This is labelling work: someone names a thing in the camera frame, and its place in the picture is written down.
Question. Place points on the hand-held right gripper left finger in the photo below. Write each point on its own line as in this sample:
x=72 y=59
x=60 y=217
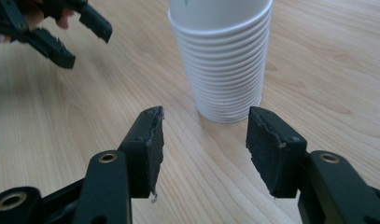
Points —
x=144 y=146

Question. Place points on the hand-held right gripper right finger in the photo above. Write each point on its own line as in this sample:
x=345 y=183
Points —
x=271 y=155

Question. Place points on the white paper cup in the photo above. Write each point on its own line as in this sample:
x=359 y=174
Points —
x=222 y=62

